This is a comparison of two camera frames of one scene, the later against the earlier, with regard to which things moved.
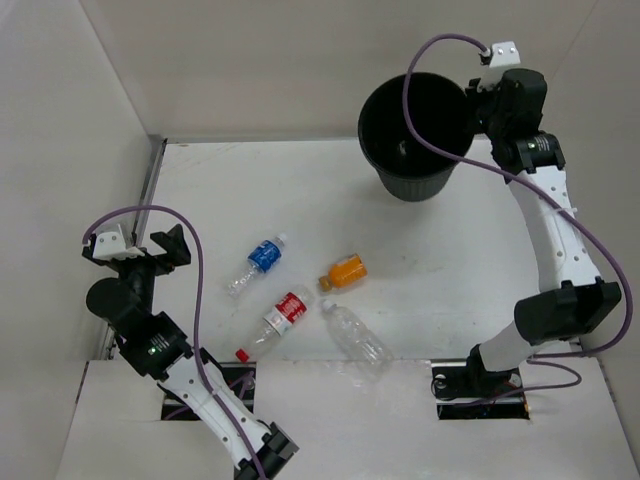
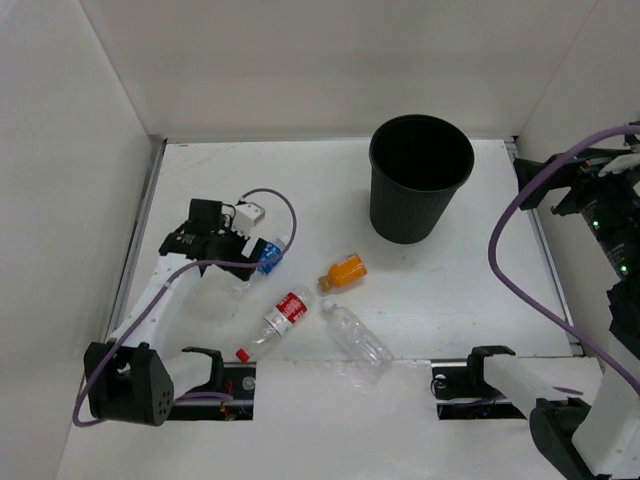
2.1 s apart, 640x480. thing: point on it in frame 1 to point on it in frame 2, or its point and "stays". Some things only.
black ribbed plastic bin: x=442 y=110 to x=415 y=163
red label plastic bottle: x=289 y=307 stays
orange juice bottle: x=343 y=272 stays
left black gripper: x=145 y=259 to x=248 y=251
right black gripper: x=475 y=96 to x=583 y=175
